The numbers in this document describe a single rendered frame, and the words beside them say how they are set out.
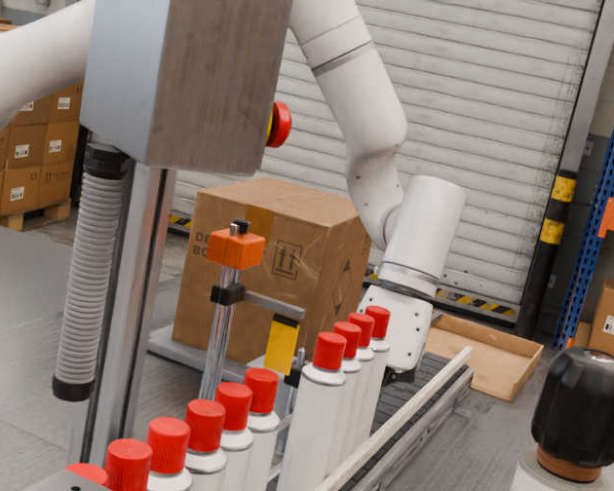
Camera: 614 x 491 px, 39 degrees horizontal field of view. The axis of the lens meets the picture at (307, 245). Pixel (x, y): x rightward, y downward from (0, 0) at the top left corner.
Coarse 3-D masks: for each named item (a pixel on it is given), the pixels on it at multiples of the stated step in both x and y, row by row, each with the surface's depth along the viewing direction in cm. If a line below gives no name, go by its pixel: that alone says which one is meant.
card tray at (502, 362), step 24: (432, 312) 196; (432, 336) 188; (456, 336) 192; (480, 336) 192; (504, 336) 189; (480, 360) 179; (504, 360) 182; (528, 360) 186; (480, 384) 166; (504, 384) 168
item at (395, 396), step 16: (432, 368) 155; (464, 368) 158; (400, 384) 144; (416, 384) 146; (448, 384) 149; (384, 400) 136; (400, 400) 137; (432, 400) 140; (384, 416) 130; (416, 416) 132; (400, 432) 126; (384, 448) 119; (368, 464) 114; (272, 480) 105; (352, 480) 109
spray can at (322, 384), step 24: (336, 336) 97; (312, 360) 97; (336, 360) 96; (312, 384) 96; (336, 384) 96; (312, 408) 96; (336, 408) 97; (288, 432) 99; (312, 432) 97; (288, 456) 99; (312, 456) 98; (288, 480) 99; (312, 480) 98
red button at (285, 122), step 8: (280, 104) 69; (272, 112) 70; (280, 112) 69; (288, 112) 69; (272, 120) 69; (280, 120) 69; (288, 120) 69; (272, 128) 69; (280, 128) 69; (288, 128) 69; (272, 136) 70; (280, 136) 69; (272, 144) 70; (280, 144) 70
